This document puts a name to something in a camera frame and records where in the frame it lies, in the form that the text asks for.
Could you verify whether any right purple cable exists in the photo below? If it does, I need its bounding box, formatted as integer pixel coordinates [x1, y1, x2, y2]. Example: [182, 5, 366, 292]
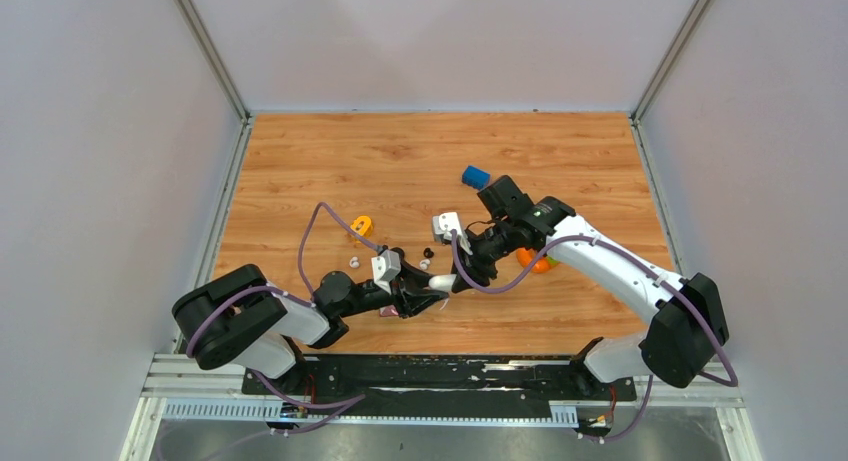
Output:
[450, 229, 739, 388]

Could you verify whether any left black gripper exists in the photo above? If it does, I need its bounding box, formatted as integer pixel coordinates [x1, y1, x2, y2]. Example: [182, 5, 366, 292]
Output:
[339, 254, 450, 319]

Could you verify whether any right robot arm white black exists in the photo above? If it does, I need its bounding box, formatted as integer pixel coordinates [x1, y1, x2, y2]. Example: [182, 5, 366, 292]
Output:
[432, 176, 729, 399]

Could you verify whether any slotted cable duct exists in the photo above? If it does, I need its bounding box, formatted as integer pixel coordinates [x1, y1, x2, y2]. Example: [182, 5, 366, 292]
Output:
[162, 398, 581, 427]

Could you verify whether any white earbud charging case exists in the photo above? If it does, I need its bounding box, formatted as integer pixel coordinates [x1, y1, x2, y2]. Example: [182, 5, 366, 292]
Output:
[428, 274, 456, 293]

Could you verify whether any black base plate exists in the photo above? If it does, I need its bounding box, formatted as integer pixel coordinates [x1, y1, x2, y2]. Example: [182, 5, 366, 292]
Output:
[272, 354, 637, 419]

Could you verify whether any orange ring toy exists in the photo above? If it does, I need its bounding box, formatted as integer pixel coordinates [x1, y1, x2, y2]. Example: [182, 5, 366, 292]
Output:
[515, 248, 554, 274]

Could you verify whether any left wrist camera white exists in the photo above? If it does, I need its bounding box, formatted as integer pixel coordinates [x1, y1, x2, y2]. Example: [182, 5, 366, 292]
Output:
[371, 249, 401, 294]

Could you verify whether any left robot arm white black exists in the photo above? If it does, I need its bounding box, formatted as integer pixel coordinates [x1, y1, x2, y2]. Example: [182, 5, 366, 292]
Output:
[171, 248, 456, 394]

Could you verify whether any yellow traffic light toy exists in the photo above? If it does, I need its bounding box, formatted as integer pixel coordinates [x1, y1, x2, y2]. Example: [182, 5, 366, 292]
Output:
[350, 215, 374, 239]

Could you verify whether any blue toy brick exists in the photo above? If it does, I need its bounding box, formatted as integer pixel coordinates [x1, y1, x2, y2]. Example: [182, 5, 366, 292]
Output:
[461, 165, 491, 190]

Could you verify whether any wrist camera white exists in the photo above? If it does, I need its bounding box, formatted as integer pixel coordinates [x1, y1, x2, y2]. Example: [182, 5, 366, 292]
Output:
[431, 212, 473, 255]
[371, 249, 401, 294]

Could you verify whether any red playing card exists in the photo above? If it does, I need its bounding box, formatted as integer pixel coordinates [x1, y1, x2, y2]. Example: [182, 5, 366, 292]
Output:
[379, 306, 399, 317]

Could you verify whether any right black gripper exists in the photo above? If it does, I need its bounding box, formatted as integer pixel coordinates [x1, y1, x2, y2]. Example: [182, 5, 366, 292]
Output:
[449, 218, 517, 292]

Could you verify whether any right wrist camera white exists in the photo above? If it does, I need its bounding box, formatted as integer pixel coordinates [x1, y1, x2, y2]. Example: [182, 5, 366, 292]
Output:
[431, 212, 473, 255]

